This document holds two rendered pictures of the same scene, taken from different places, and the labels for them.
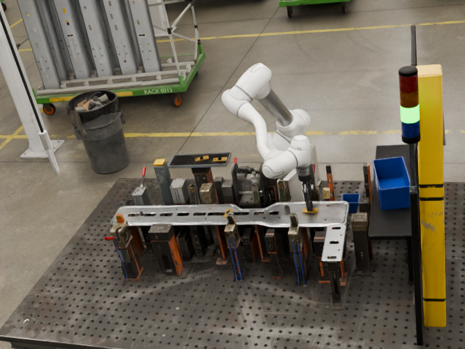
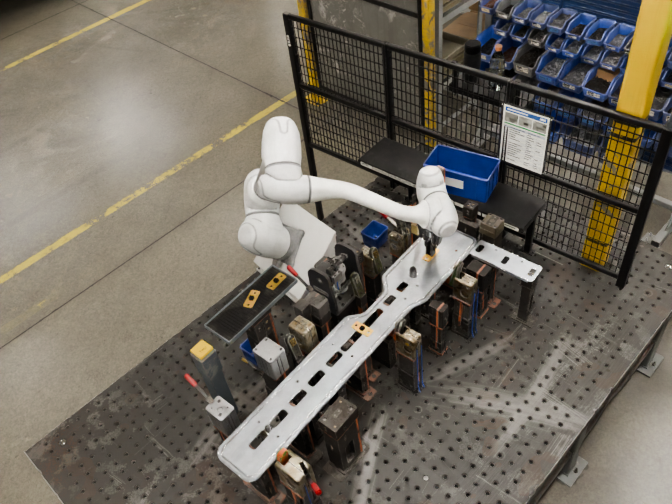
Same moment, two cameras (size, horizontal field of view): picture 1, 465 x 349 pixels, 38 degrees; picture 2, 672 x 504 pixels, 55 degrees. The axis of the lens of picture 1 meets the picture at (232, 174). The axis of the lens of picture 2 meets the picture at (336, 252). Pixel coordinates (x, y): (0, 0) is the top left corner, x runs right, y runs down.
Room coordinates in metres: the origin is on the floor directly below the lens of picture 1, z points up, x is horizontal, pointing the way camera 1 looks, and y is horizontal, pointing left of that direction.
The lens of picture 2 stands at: (2.48, 1.46, 3.01)
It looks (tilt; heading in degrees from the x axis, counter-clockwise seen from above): 46 degrees down; 297
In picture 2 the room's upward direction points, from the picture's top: 9 degrees counter-clockwise
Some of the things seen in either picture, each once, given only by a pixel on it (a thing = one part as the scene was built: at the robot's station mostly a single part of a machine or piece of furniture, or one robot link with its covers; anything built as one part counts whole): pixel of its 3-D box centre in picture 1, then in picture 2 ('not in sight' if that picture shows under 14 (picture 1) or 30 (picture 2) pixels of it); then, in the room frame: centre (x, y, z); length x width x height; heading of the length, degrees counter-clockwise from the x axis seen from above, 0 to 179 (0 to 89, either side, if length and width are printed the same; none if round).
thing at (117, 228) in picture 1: (126, 251); (301, 488); (3.14, 0.68, 0.88); 0.15 x 0.11 x 0.36; 161
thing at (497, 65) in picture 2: not in sight; (497, 67); (2.86, -1.02, 1.53); 0.06 x 0.06 x 0.20
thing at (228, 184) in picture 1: (234, 209); (321, 328); (3.32, 0.03, 0.89); 0.13 x 0.11 x 0.38; 161
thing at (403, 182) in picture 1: (391, 182); (461, 173); (2.95, -0.83, 1.09); 0.30 x 0.17 x 0.13; 171
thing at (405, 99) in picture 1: (409, 96); not in sight; (2.19, -0.70, 1.96); 0.07 x 0.07 x 0.06
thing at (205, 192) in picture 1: (211, 213); (308, 354); (3.33, 0.17, 0.89); 0.13 x 0.11 x 0.38; 161
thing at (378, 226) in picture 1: (393, 188); (447, 181); (3.02, -0.85, 1.01); 0.90 x 0.22 x 0.03; 161
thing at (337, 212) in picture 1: (224, 215); (360, 334); (3.12, 0.09, 1.00); 1.38 x 0.22 x 0.02; 71
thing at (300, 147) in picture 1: (299, 151); (431, 187); (2.97, -0.36, 1.39); 0.13 x 0.11 x 0.16; 121
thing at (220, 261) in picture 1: (219, 235); (353, 366); (3.15, 0.14, 0.84); 0.17 x 0.06 x 0.29; 161
